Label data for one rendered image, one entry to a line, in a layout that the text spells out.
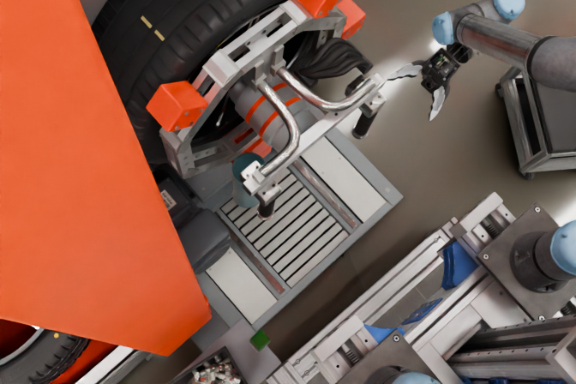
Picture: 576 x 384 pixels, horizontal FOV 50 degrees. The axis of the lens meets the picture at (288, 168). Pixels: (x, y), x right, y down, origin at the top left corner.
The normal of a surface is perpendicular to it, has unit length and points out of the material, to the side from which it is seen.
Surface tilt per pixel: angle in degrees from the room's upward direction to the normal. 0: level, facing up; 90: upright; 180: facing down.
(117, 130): 90
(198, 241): 0
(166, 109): 45
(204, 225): 0
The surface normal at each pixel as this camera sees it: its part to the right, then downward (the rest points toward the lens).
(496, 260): 0.08, -0.31
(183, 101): 0.58, -0.66
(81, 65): 0.67, 0.72
